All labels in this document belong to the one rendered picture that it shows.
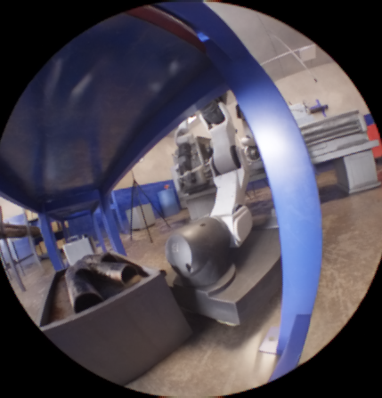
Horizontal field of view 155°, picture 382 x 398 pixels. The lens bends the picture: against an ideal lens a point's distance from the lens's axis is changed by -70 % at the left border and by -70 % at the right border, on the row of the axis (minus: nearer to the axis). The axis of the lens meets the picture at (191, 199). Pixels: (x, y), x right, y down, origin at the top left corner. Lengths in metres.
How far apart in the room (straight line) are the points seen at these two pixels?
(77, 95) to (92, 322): 0.44
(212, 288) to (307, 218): 0.30
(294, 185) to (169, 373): 0.52
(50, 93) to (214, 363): 0.68
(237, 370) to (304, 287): 0.30
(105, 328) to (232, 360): 0.33
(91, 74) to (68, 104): 0.08
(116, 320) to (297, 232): 0.37
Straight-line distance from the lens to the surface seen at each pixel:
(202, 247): 0.36
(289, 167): 0.18
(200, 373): 0.47
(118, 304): 0.34
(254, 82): 0.21
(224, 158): 0.73
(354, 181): 1.86
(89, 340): 0.39
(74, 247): 1.33
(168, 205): 4.72
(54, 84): 0.29
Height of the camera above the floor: 0.44
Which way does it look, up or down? 1 degrees down
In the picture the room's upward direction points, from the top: 17 degrees counter-clockwise
